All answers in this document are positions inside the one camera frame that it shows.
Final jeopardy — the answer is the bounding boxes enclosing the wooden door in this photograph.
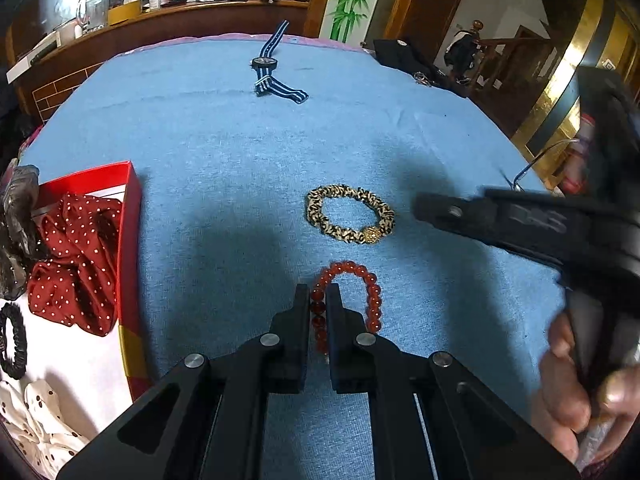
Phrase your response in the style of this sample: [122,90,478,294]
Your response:
[384,0,469,62]

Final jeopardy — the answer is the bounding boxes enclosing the yellow box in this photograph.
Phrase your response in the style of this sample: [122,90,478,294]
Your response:
[107,0,143,26]

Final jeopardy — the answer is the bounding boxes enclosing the leopard pattern bead bracelet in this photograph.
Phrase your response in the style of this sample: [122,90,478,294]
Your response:
[305,183,396,247]

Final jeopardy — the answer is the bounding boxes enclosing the blue striped wristwatch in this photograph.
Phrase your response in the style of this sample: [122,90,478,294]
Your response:
[249,20,309,106]

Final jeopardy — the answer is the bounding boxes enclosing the white flat box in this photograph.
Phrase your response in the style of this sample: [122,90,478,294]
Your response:
[5,31,62,84]

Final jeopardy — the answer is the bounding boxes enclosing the red box with white interior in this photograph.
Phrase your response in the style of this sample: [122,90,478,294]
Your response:
[0,161,154,478]

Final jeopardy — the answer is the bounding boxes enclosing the gold wall trim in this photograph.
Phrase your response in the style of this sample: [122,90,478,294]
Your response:
[509,0,632,177]

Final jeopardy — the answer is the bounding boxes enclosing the wooden stair railing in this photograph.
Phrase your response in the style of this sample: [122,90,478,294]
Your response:
[449,19,552,92]

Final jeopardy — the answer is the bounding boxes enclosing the blue blanket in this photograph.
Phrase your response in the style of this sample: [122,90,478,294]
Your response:
[17,34,572,411]

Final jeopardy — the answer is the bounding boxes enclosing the red polka dot scrunchie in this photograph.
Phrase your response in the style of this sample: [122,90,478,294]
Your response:
[26,191,124,337]

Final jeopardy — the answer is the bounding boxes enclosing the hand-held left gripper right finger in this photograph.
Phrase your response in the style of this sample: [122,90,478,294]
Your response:
[327,283,582,480]

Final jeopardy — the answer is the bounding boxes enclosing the grey fluffy scrunchie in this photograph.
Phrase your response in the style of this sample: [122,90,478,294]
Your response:
[0,164,42,298]

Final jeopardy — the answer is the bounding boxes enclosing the black bag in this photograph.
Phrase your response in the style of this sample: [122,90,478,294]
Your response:
[372,37,482,99]

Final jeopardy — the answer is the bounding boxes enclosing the black scrunchie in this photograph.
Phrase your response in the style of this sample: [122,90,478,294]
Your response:
[0,302,28,381]

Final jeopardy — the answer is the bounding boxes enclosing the white polka dot scrunchie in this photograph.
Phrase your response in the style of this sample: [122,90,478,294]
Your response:
[0,378,92,477]

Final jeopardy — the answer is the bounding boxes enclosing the green bamboo wall decal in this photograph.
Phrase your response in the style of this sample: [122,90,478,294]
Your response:
[326,0,387,44]

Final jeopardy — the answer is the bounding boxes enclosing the wooden counter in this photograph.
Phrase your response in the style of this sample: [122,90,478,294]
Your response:
[6,0,312,122]

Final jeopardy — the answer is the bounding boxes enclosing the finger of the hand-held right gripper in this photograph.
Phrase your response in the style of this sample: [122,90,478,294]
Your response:
[414,191,502,248]

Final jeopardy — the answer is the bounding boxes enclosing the red bead bracelet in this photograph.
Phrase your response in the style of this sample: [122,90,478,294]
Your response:
[309,260,384,357]

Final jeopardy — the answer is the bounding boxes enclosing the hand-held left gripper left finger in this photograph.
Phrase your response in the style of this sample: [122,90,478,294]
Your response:
[57,283,311,480]

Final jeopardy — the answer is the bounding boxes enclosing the person's right hand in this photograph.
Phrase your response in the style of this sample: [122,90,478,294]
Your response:
[530,309,640,467]

